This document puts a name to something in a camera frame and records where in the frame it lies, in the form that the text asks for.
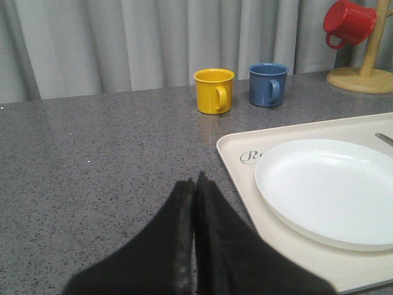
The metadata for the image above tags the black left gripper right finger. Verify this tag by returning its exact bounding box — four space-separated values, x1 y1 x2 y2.
195 173 336 294

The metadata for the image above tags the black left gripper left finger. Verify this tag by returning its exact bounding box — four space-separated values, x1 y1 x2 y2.
62 180 195 294

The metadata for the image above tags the white round plate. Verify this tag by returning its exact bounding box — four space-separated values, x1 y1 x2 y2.
255 139 392 251

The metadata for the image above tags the silver metal fork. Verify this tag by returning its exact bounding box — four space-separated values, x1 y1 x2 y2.
375 133 393 146

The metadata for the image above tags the beige rabbit serving tray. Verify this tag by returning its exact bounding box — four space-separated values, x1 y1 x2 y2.
217 113 392 293

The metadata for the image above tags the yellow mug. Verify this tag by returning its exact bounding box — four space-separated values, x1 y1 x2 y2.
193 68 235 115

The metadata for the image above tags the blue mug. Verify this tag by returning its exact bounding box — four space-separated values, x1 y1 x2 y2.
249 63 289 108

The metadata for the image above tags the wooden mug tree stand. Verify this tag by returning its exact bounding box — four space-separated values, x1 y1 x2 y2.
327 1 392 94

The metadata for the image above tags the grey curtain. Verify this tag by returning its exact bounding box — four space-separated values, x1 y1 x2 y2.
1 1 365 103

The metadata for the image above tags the red mug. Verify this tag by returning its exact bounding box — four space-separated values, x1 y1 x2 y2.
323 0 377 50

